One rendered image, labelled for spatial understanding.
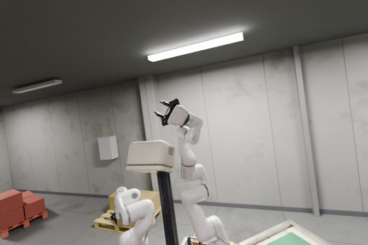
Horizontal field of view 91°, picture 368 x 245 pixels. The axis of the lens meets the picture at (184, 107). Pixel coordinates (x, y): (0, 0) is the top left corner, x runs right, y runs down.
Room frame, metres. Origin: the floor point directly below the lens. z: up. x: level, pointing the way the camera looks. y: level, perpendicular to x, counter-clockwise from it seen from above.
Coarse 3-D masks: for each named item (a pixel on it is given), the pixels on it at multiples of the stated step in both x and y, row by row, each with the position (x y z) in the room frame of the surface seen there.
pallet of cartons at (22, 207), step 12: (12, 192) 4.03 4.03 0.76; (24, 192) 4.79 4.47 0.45; (0, 204) 3.69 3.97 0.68; (12, 204) 3.84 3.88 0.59; (24, 204) 4.07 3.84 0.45; (36, 204) 4.16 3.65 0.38; (0, 216) 3.68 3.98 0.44; (12, 216) 3.81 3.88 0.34; (24, 216) 4.02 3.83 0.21; (36, 216) 4.11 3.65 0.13; (0, 228) 3.71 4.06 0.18; (12, 228) 3.77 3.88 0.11
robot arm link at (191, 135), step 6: (192, 114) 0.93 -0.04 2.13; (192, 120) 0.91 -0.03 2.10; (198, 120) 0.95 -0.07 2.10; (186, 126) 0.93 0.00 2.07; (192, 126) 0.94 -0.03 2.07; (198, 126) 0.95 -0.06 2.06; (186, 132) 0.96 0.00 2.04; (192, 132) 0.94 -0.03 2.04; (198, 132) 0.95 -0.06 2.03; (186, 138) 0.95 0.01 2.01; (192, 138) 0.93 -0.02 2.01; (198, 138) 0.95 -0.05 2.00; (192, 144) 0.95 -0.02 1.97
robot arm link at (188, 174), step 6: (186, 168) 1.00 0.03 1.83; (192, 168) 1.01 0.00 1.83; (198, 168) 1.06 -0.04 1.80; (186, 174) 1.02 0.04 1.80; (192, 174) 1.02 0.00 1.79; (198, 174) 1.05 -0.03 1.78; (204, 174) 1.06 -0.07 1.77; (186, 180) 1.03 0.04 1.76; (192, 180) 1.04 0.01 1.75; (204, 180) 1.05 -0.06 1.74; (210, 192) 1.03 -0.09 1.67
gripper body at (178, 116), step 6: (168, 108) 0.86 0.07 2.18; (174, 108) 0.83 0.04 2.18; (180, 108) 0.85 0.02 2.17; (168, 114) 0.85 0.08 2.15; (174, 114) 0.84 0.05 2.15; (180, 114) 0.86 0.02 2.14; (186, 114) 0.89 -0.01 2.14; (168, 120) 0.84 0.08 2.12; (174, 120) 0.85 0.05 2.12; (180, 120) 0.87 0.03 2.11; (186, 120) 0.90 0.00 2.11
